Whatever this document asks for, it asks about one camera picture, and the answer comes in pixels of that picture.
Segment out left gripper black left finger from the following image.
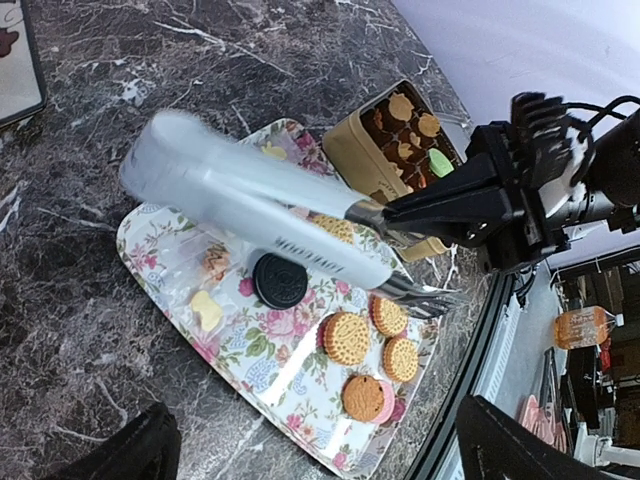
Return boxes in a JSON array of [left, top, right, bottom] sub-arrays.
[[54, 402, 181, 479]]

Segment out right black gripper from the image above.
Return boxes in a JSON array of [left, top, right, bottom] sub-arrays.
[[384, 122, 569, 273]]

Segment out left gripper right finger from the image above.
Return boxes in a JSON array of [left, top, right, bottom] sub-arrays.
[[455, 395, 608, 480]]

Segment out green macaron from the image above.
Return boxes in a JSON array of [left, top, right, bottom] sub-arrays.
[[428, 148, 454, 178]]

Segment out black sandwich cookie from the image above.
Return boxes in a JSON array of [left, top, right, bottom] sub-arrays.
[[252, 253, 308, 310]]

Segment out metal serving tongs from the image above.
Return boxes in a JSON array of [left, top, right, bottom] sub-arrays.
[[120, 110, 467, 318]]

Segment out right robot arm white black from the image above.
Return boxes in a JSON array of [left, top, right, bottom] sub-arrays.
[[383, 92, 639, 272]]

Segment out pink tray outside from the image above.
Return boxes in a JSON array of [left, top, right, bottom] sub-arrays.
[[519, 395, 568, 453]]

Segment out pink macaron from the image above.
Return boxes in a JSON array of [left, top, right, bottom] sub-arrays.
[[373, 380, 395, 425]]

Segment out gold cookie tin box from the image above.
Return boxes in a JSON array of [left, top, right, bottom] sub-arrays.
[[321, 78, 464, 264]]

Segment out round waffle cookie bottom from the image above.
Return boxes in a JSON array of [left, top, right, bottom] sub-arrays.
[[383, 337, 419, 383]]

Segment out chocolate chip cookie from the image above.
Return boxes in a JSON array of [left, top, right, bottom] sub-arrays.
[[342, 375, 385, 422]]

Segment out floral rectangular tray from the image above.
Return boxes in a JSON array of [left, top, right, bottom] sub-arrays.
[[115, 118, 441, 480]]

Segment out orange drink bottle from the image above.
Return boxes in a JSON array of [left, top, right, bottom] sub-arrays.
[[554, 306, 624, 350]]

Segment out flower shaped cookie centre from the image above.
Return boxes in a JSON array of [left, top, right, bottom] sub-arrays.
[[323, 312, 370, 366]]

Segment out floral square coaster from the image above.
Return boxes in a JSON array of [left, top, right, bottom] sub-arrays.
[[0, 0, 47, 128]]

